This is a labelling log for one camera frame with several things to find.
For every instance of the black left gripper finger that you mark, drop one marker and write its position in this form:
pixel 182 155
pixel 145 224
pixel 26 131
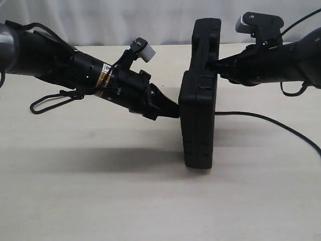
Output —
pixel 162 105

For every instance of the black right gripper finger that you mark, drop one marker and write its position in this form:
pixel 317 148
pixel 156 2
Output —
pixel 232 65

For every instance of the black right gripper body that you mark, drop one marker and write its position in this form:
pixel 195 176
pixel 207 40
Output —
pixel 273 65

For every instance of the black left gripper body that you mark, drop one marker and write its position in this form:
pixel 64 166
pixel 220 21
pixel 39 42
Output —
pixel 134 92

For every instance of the black plastic carrying case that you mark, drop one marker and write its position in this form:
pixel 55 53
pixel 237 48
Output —
pixel 197 97

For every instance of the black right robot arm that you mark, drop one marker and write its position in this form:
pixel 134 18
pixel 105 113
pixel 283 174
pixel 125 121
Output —
pixel 296 61

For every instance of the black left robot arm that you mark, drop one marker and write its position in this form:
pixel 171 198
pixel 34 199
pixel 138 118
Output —
pixel 35 50

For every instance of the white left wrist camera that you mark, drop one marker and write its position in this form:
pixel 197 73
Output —
pixel 139 48

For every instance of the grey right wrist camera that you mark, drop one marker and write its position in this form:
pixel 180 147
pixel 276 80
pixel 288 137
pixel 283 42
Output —
pixel 264 28

